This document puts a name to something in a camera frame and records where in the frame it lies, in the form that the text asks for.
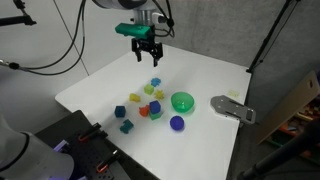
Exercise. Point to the black perforated base board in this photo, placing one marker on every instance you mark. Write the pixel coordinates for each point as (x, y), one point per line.
(83, 156)

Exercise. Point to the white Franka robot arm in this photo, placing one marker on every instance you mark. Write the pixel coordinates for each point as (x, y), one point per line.
(26, 156)

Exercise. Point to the wooden board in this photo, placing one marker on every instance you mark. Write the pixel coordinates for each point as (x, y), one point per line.
(290, 106)

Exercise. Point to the translucent green bowl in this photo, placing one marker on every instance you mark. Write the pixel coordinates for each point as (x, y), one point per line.
(182, 102)

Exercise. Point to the purple glowing light strip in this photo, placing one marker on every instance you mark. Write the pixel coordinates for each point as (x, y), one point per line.
(61, 145)

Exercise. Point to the pale yellow small piece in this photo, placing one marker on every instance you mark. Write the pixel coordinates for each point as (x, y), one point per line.
(233, 93)

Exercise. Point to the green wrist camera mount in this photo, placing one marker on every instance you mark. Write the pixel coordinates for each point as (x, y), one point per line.
(131, 29)

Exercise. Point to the lime green block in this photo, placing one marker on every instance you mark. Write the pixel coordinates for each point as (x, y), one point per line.
(149, 89)

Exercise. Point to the orange toy shape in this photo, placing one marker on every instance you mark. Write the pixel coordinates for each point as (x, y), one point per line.
(144, 111)

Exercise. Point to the teal toy block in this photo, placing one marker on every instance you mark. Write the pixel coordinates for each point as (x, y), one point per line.
(126, 126)

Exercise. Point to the colourful toy shelf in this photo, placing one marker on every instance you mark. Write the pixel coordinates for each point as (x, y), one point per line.
(311, 111)

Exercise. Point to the black orange clamp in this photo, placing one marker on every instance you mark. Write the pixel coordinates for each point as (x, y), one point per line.
(90, 131)
(108, 161)

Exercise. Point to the purple-blue ball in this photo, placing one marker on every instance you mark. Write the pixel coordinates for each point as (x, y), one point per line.
(177, 123)

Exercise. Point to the yellow toy shape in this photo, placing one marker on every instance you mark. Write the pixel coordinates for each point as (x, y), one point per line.
(134, 98)

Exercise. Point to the thin black tripod stand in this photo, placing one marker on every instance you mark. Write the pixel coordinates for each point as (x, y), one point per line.
(266, 38)

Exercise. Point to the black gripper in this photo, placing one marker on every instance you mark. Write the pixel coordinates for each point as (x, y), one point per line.
(146, 43)

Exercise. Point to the light blue toy shape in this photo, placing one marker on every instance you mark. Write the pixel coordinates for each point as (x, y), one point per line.
(155, 82)

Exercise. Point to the grey metal mounting plate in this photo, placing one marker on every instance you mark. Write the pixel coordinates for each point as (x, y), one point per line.
(230, 107)

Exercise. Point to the yellow star toy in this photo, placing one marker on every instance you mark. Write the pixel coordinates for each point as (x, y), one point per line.
(159, 95)

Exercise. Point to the thick black pole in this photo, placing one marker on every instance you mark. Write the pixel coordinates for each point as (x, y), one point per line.
(283, 154)

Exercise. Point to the dark blue cube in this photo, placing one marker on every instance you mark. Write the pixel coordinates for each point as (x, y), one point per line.
(120, 111)

